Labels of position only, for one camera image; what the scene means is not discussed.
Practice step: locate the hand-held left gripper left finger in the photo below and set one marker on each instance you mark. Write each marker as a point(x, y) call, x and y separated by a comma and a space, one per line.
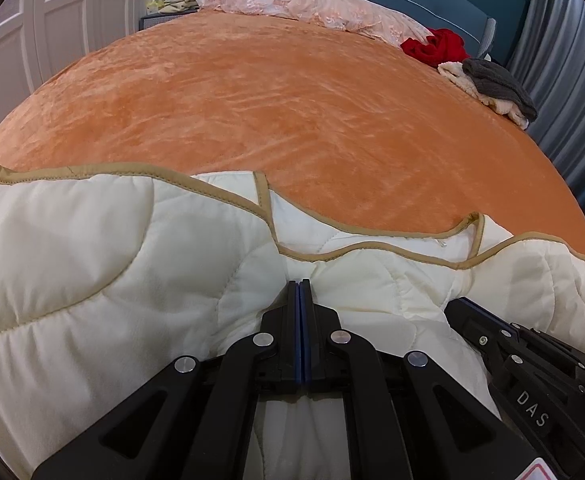
point(282, 350)

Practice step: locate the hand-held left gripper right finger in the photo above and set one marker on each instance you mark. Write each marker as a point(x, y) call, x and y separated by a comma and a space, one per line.
point(317, 350)

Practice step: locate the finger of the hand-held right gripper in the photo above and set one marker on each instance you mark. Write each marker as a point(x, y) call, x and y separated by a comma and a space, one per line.
point(477, 330)
point(552, 355)

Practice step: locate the cream quilted blanket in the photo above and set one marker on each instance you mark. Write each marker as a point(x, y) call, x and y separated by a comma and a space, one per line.
point(97, 285)

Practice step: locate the orange plush bed blanket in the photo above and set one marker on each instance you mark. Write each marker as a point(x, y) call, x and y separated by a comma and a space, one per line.
point(272, 110)

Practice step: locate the grey knit garment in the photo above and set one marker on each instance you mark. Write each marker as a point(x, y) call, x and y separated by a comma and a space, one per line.
point(497, 85)

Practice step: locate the cream fleece garment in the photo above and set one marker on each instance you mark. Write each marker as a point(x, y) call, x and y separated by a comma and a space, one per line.
point(455, 72)

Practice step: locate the grey curtain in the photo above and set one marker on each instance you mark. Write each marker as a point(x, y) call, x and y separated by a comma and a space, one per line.
point(572, 85)

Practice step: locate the red garment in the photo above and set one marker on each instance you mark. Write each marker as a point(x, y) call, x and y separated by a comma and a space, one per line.
point(442, 45)

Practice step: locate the pink floral quilt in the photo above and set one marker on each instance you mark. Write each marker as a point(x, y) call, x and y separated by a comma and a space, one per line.
point(322, 5)

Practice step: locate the grey nightstand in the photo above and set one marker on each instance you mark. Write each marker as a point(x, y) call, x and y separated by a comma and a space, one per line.
point(157, 21)

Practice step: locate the pale yellow cloth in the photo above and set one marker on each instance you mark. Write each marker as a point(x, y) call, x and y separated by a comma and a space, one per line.
point(177, 4)

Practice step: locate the white panelled wardrobe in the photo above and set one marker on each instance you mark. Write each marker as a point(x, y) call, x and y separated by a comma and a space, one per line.
point(72, 20)

